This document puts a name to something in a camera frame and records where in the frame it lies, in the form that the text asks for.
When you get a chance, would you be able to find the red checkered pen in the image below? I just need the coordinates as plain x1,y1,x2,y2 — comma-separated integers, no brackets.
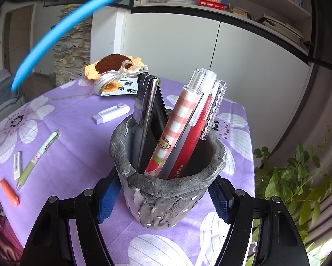
144,69,206,177

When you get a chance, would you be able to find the green potted plant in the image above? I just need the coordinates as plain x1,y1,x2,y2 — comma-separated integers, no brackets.
246,88,332,266

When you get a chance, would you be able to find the sunflower gift card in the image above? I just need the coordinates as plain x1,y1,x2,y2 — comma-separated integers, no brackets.
100,78,138,97

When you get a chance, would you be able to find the white bookshelf cabinet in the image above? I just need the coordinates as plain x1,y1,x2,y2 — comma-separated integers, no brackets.
90,0,312,150

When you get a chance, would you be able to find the black metal stapler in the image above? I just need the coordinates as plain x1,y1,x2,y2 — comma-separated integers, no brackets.
132,73,168,173

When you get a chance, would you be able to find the crochet sunflower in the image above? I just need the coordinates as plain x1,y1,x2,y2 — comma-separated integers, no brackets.
84,53,145,80

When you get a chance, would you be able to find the blue pen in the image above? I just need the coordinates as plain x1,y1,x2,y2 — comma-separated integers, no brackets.
11,0,120,92

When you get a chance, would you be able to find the green gel pen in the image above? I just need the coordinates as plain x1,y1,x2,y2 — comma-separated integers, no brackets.
16,129,60,191

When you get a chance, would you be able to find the red book on shelf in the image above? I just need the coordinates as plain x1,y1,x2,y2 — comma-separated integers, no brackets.
198,0,230,10

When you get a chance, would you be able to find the orange marker pen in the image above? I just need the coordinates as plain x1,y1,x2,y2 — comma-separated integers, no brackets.
0,179,20,207

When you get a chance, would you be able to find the grey clay pen holder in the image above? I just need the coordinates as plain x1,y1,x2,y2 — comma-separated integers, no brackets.
109,115,227,229

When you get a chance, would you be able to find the white correction tape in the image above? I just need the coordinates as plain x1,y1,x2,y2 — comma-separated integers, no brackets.
92,103,130,125

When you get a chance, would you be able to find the stack of paper books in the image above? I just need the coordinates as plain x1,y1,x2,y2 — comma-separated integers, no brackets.
52,16,92,86

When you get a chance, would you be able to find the white eraser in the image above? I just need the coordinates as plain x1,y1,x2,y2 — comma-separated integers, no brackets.
13,151,22,180

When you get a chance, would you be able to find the red transparent gel pen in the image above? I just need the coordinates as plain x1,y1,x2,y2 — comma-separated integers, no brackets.
167,79,227,180

